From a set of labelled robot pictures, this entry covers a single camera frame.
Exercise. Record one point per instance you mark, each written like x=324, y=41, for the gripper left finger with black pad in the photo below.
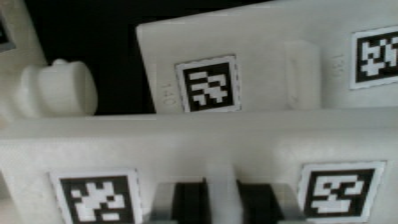
x=182, y=203

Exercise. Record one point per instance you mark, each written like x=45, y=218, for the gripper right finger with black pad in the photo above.
x=269, y=203

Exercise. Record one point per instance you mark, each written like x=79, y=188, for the white cabinet door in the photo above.
x=84, y=164
x=289, y=55

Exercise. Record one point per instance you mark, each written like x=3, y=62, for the white cabinet body box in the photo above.
x=47, y=88

